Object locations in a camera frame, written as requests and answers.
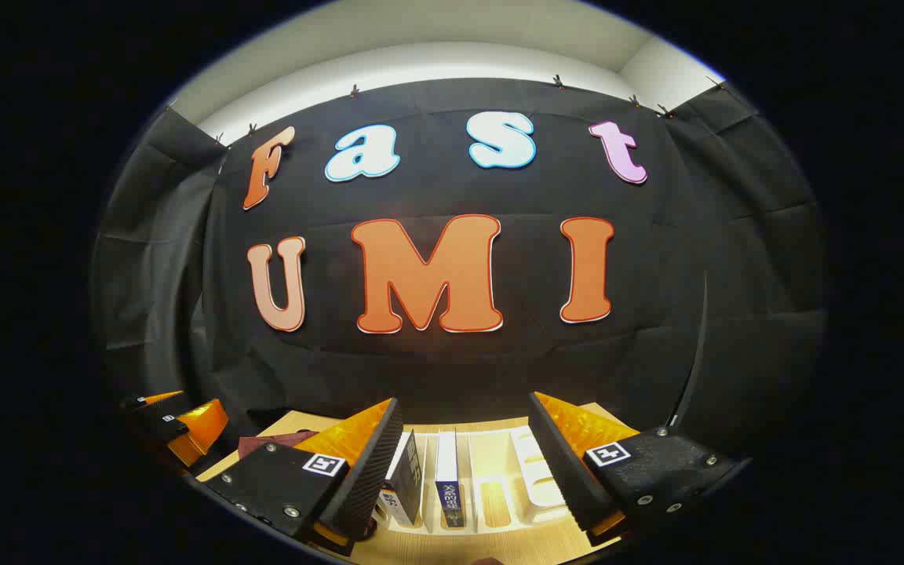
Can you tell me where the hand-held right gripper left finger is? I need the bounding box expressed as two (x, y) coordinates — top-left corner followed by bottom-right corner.
(205, 397), (404, 558)

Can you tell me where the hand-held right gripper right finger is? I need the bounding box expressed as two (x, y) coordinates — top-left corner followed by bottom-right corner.
(528, 391), (751, 548)

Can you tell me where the white portrait cover book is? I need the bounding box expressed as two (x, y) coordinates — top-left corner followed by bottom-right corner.
(377, 430), (427, 528)

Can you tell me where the maroon fabric schoolbag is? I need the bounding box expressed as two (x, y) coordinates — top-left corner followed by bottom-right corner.
(238, 429), (319, 461)

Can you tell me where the white plastic bookshelf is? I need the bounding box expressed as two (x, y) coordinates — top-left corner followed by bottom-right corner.
(374, 424), (578, 536)

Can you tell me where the blue cover book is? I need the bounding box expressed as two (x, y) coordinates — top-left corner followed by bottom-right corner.
(434, 429), (467, 529)

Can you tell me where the black backdrop cloth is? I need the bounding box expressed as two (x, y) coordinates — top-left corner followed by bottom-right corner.
(91, 77), (828, 472)

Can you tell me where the thin black pole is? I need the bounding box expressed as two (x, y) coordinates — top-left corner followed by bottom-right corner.
(670, 271), (709, 432)

